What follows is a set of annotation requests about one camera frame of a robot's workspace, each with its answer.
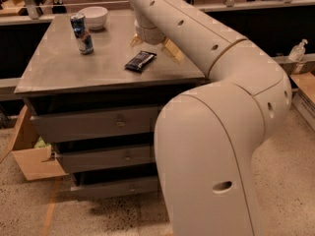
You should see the grey drawer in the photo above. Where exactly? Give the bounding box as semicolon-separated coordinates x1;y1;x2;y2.
71;176;159;199
57;144;155;173
31;105;158;143

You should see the bottom grey drawer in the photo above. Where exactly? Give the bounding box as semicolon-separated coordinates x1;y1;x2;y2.
71;176;159;199

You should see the blue drink can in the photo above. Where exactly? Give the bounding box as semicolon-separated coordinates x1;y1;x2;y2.
70;13;94;55

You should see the grey drawer cabinet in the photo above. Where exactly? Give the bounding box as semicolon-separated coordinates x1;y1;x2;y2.
15;11;205;187

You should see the middle grey drawer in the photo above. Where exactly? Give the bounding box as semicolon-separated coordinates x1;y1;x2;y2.
57;144;155;173

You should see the white bowl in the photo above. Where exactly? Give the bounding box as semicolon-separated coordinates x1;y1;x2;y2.
80;6;108;30

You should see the top grey drawer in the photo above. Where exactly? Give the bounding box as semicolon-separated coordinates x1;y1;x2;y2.
31;105;158;143

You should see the clear sanitizer pump bottle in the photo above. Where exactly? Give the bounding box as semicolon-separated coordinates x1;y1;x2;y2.
288;39;308;62

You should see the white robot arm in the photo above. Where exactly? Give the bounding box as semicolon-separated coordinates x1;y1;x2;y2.
128;0;291;236

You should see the blue rxbar blueberry bar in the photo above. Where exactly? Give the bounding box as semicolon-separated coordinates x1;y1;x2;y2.
125;50;157;73

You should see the brown cardboard box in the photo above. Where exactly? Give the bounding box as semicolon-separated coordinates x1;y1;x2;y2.
1;106;67;181

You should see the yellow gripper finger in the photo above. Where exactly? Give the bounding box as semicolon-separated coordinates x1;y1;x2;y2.
130;34;142;47
162;37;184;63

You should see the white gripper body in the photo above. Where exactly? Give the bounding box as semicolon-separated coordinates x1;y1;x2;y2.
135;11;165;45

